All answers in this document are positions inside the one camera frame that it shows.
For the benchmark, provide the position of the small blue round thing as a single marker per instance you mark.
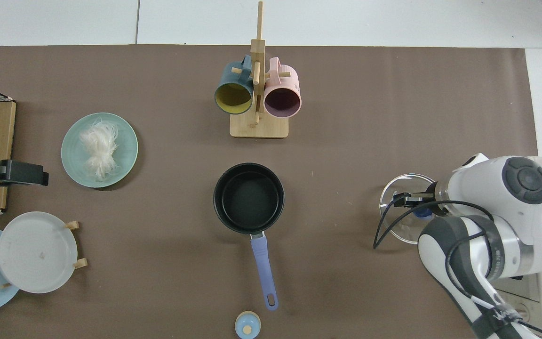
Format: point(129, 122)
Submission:
point(243, 322)

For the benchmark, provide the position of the white plate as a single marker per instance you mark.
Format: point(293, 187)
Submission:
point(35, 254)

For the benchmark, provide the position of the dark teal cup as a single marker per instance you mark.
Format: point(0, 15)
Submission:
point(226, 80)

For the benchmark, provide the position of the wooden plate rack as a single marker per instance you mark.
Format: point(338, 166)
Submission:
point(73, 225)

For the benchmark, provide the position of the wooden cup stand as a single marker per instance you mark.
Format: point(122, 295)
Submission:
point(259, 128)

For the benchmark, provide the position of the pale green plate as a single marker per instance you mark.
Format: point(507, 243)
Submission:
point(125, 150)

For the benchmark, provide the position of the glass lid blue knob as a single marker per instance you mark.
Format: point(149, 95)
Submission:
point(407, 186)

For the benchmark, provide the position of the pink cup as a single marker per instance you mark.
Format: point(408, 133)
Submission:
point(290, 82)

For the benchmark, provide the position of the brown table cloth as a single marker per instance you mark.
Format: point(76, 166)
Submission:
point(346, 165)

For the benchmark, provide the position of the white vermicelli bundle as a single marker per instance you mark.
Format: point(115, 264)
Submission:
point(99, 146)

